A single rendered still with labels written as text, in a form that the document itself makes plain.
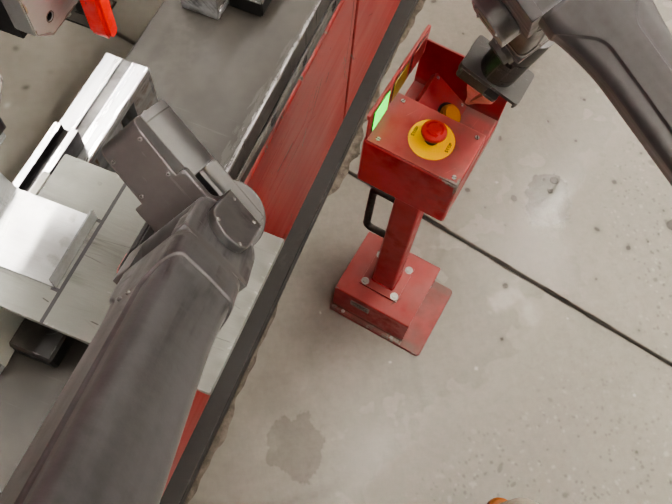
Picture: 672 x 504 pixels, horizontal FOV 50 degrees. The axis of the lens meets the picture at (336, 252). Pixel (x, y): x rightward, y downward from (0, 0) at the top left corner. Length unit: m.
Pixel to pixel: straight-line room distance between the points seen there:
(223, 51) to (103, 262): 0.41
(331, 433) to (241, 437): 0.21
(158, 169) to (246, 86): 0.52
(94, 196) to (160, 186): 0.29
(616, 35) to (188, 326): 0.31
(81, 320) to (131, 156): 0.27
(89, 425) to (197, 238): 0.17
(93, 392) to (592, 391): 1.63
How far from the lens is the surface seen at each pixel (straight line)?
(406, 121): 1.12
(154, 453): 0.34
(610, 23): 0.49
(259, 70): 1.04
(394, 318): 1.68
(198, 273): 0.43
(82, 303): 0.77
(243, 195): 0.55
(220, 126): 0.99
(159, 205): 0.53
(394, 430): 1.74
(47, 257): 0.80
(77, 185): 0.83
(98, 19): 0.71
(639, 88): 0.49
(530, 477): 1.79
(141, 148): 0.53
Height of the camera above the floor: 1.69
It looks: 66 degrees down
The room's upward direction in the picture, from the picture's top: 8 degrees clockwise
